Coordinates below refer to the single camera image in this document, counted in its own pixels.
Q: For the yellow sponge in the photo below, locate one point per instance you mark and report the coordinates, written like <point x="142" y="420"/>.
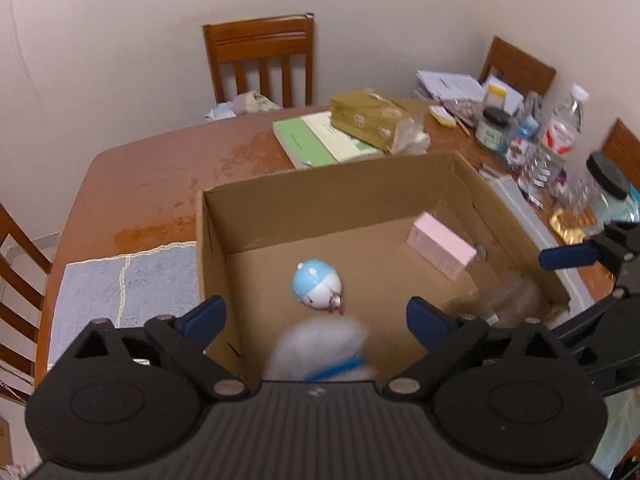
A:
<point x="442" y="116"/>

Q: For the blue-grey cloth mat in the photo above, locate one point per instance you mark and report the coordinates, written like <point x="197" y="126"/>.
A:
<point x="125" y="285"/>

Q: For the clear water bottle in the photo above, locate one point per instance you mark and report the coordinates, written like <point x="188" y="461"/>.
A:
<point x="562" y="127"/>

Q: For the white box with yellow lid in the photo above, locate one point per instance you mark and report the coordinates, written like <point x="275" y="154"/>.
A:
<point x="500" y="94"/>

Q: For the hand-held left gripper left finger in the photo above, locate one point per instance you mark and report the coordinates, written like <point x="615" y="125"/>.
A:
<point x="205" y="318"/>

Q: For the crumpled cloth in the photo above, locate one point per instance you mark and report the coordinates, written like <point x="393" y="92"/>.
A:
<point x="250" y="102"/>

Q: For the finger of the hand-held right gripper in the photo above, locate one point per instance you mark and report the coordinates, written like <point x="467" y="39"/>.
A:
<point x="600" y="316"/>
<point x="565" y="256"/>

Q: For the wooden chair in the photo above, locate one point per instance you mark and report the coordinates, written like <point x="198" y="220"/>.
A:
<point x="625" y="145"/>
<point x="260" y="45"/>
<point x="517" y="66"/>
<point x="15" y="260"/>

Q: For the pink box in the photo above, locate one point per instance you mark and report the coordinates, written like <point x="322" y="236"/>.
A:
<point x="440" y="246"/>

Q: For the blue and white toy figure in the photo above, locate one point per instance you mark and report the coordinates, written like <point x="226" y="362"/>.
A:
<point x="315" y="285"/>

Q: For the dark glass jar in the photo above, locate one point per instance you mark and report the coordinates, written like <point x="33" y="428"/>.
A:
<point x="494" y="130"/>

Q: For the green book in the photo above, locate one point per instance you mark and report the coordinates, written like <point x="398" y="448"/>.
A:
<point x="300" y="145"/>

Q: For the gold foil wrapper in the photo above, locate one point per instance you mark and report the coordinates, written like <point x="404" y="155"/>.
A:
<point x="567" y="226"/>

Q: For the clear jar with black lid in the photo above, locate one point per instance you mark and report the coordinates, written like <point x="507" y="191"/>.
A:
<point x="605" y="180"/>

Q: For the stack of papers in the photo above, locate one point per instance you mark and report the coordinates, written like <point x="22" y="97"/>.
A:
<point x="447" y="85"/>

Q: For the clear plastic bag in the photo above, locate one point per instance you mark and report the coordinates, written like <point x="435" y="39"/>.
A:
<point x="412" y="136"/>

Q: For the small blue bottle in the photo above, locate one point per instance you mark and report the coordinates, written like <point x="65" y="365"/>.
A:
<point x="527" y="127"/>

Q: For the cardboard box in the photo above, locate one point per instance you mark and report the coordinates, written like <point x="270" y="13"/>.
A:
<point x="350" y="250"/>

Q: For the white sock with blue stripe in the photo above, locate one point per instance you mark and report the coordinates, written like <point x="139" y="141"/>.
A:
<point x="320" y="347"/>

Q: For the cream book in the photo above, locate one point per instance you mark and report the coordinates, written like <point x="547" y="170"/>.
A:
<point x="335" y="136"/>

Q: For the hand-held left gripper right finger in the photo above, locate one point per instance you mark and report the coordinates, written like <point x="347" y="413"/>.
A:
<point x="425" y="318"/>

